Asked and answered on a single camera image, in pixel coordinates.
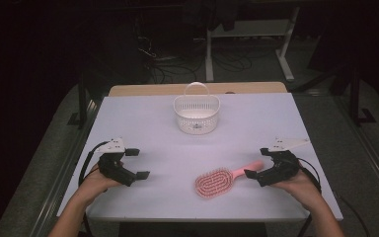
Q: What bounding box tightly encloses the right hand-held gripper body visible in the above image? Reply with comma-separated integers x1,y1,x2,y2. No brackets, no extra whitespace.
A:
258,137,311,188

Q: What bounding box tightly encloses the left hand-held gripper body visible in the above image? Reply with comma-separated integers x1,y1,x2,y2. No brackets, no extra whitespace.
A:
95,137,136,188

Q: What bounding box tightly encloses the pink hairbrush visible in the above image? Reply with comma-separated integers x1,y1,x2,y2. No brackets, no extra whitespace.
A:
194,160,265,199

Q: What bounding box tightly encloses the white plastic basket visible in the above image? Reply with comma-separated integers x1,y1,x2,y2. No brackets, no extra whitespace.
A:
173,81,221,135

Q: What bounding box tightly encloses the person's left hand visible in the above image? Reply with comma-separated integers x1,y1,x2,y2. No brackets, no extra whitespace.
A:
78,162,124,204

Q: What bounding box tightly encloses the person's right hand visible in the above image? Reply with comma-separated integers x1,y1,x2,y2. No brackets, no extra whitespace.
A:
269,163,324,212

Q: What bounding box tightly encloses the beige wooden table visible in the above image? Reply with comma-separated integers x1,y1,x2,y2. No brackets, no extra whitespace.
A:
108,81,288,98

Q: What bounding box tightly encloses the black metal stand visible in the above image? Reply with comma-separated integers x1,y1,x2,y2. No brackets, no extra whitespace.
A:
67,74,91,129
347,64,378,128

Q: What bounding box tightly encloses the dark cloth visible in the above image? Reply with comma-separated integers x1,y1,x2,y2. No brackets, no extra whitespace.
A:
183,0,242,33

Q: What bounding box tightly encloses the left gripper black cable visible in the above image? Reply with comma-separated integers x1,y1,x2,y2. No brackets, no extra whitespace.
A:
78,140,111,187

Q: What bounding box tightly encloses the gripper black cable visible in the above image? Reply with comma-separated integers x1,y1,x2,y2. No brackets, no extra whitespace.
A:
295,157,323,196
78,140,111,187

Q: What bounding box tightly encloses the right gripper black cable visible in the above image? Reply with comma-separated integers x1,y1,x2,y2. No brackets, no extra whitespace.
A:
295,157,323,196

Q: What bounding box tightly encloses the metal floor rail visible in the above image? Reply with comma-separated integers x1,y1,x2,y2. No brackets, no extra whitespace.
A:
29,98,101,237
334,97,379,203

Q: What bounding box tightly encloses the black floor cable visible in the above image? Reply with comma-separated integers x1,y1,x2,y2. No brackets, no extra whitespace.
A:
336,193,372,237

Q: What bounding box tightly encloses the tangle of floor cables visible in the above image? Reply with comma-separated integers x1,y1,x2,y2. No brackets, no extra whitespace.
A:
134,33,270,84

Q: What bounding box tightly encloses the white metal table frame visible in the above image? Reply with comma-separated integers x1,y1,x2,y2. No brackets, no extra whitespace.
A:
205,6,301,83

